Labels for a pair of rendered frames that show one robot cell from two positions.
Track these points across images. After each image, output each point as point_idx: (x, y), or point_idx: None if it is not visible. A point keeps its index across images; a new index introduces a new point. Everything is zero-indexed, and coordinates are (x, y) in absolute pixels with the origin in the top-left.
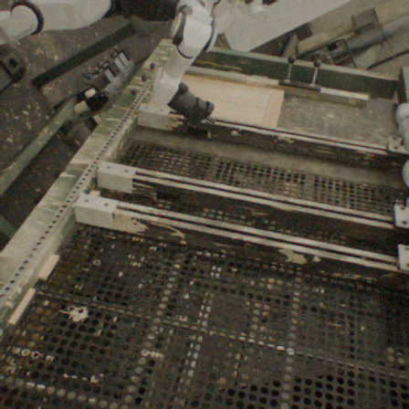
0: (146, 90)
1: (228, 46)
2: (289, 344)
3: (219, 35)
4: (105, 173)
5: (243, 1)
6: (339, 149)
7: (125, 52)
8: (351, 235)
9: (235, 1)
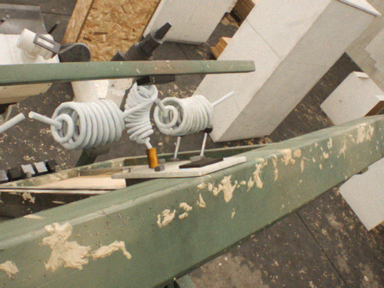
0: (10, 182)
1: (358, 220)
2: None
3: (345, 210)
4: None
5: (56, 53)
6: (72, 200)
7: (48, 162)
8: None
9: (47, 54)
